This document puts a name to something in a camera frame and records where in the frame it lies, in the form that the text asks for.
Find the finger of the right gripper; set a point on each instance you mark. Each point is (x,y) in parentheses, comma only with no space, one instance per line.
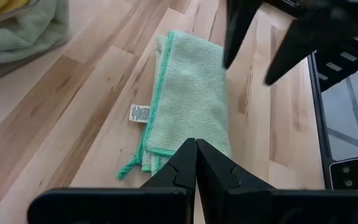
(238,31)
(300,46)

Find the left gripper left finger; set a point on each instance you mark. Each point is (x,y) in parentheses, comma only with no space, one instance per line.
(120,205)

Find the pale green teal-edged towel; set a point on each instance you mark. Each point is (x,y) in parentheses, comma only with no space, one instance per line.
(20,37)
(191,93)

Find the clear plastic bin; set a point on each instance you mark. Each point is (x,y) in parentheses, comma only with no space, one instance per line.
(11,71)

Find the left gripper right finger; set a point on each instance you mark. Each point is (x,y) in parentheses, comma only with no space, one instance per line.
(291,208)

